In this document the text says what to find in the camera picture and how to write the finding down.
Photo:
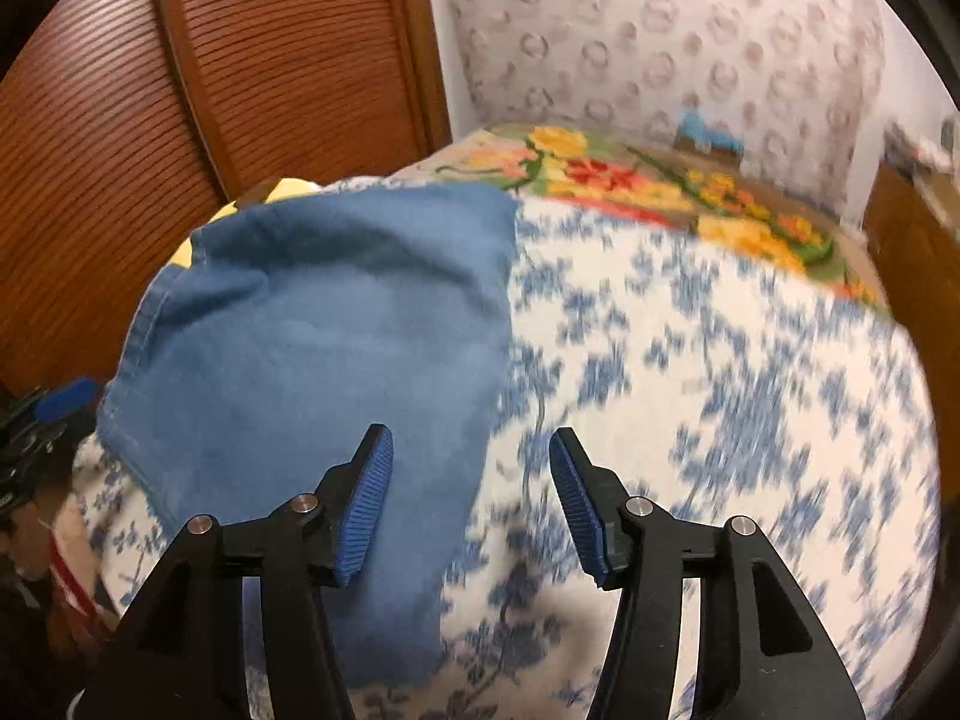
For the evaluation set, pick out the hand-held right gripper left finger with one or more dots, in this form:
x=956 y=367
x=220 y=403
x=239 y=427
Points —
x=367 y=510

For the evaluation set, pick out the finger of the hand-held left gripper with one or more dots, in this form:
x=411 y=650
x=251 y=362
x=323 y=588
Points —
x=67 y=397
x=30 y=465

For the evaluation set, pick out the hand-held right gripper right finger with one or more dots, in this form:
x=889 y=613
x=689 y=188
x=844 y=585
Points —
x=581 y=517

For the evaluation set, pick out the blue pants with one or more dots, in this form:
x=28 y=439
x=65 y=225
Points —
x=300 y=352

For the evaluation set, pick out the beige red striped cloth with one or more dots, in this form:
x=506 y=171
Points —
x=71 y=570

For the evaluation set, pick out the white blue floral blanket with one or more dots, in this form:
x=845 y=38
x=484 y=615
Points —
x=712 y=360

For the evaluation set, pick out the wooden louvered door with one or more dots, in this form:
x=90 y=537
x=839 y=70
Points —
x=300 y=52
x=90 y=165

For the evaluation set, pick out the yellow cloth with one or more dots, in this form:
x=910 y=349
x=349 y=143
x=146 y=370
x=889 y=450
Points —
x=289 y=189

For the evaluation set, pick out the colourful flower print blanket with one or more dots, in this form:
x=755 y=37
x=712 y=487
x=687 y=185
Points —
x=600 y=172

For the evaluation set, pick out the cardboard box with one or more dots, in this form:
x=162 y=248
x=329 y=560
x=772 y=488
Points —
x=705 y=150

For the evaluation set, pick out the wooden cabinet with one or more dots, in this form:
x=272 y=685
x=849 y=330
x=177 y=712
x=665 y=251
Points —
x=915 y=255

